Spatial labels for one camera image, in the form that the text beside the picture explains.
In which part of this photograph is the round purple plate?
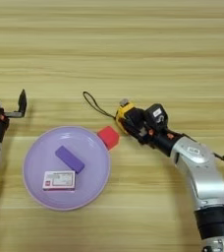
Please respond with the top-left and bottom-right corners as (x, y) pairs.
(23, 125), (112, 212)

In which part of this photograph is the red cube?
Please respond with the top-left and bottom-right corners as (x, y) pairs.
(96, 125), (121, 152)

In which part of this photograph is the yellow black tape measure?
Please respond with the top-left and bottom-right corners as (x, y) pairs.
(82, 91), (141, 136)

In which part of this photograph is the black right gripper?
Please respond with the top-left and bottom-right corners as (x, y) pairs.
(120, 107), (185, 158)

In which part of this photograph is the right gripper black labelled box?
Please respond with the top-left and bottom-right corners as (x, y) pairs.
(144, 102), (169, 133)

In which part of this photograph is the white and red card box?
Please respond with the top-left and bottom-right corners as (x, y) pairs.
(41, 169), (77, 192)

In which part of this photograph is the purple rectangular block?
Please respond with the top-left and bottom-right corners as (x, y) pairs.
(54, 145), (85, 174)

